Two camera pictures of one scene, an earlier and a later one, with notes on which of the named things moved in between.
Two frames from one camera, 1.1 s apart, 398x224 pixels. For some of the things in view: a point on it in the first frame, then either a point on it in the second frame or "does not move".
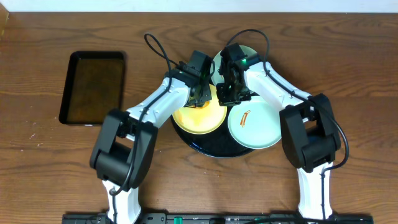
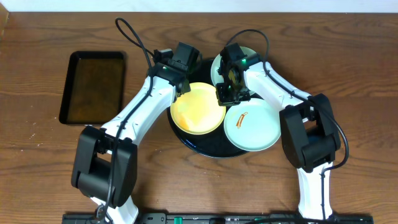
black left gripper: [201, 94] -> [181, 86]
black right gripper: [224, 100] does not move
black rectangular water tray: [94, 86] does not move
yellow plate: [200, 121] does not move
